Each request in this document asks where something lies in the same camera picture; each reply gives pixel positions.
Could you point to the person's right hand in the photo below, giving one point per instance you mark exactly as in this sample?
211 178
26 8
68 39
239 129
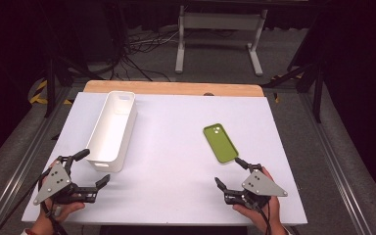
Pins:
271 217

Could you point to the white plastic bin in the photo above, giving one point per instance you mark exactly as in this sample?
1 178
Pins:
111 130

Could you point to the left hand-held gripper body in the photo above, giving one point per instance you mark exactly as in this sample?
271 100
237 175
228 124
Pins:
54 184

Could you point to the person's left hand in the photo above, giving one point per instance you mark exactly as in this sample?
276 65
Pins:
63 210

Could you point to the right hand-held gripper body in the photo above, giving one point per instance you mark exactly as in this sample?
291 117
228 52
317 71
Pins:
261 186

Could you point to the white table board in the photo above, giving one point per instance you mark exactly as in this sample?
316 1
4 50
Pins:
176 147

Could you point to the wooden table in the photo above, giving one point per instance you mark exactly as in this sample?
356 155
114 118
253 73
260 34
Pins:
176 88

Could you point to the green phone case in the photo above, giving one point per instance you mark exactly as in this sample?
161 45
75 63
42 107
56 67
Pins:
220 143

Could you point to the aluminium floor rail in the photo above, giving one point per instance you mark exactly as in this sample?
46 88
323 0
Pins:
19 173
336 169

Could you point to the white metal stand frame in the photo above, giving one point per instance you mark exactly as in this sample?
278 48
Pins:
222 21

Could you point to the yellow black hazard tape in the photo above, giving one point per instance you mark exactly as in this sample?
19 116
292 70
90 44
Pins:
39 94

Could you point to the black tripod stand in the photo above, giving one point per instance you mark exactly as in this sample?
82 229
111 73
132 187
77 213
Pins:
318 94
50 84

